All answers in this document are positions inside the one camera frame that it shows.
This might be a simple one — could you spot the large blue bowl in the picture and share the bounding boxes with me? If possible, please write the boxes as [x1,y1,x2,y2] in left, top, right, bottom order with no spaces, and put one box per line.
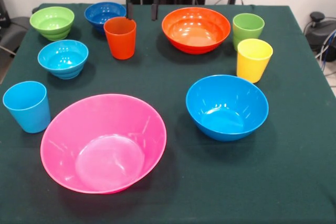
[185,74,269,142]

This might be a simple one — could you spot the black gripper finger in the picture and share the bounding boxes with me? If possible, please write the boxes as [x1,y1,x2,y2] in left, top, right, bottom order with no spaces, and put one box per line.
[151,0,160,21]
[125,0,134,21]

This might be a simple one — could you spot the yellow cup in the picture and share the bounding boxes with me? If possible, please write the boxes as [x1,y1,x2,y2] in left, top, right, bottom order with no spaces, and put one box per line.
[236,38,274,84]

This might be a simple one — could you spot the large orange bowl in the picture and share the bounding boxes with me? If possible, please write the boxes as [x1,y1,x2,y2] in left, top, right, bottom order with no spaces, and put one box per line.
[161,7,232,55]

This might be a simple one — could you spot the orange cup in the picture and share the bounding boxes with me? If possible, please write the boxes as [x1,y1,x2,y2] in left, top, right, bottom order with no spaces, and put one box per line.
[103,16,137,60]

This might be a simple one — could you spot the light blue ribbed bowl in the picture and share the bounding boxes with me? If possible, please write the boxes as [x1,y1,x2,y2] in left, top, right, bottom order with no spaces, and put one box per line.
[37,39,89,80]

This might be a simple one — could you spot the green ribbed bowl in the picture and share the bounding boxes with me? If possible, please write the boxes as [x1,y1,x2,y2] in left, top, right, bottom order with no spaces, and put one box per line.
[29,6,75,41]

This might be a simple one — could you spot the dark blue ribbed bowl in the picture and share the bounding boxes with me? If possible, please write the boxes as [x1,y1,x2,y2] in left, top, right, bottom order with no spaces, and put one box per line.
[83,1,128,35]

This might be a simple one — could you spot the large pink bowl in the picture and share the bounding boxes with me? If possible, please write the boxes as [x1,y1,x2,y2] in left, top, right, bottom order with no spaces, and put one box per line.
[40,93,167,195]

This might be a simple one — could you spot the bundle of floor cables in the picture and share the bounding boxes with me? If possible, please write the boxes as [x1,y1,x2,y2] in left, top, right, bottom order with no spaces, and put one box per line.
[314,28,336,88]

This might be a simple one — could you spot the light blue cup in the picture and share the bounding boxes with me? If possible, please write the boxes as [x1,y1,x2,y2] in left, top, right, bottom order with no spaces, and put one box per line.
[2,81,51,134]

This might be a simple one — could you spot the dark green tablecloth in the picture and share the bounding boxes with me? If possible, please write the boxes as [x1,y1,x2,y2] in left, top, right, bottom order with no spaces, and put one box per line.
[0,3,336,224]

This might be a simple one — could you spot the green cup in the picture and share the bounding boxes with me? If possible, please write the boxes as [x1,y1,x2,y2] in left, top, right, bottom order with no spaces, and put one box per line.
[232,13,265,51]

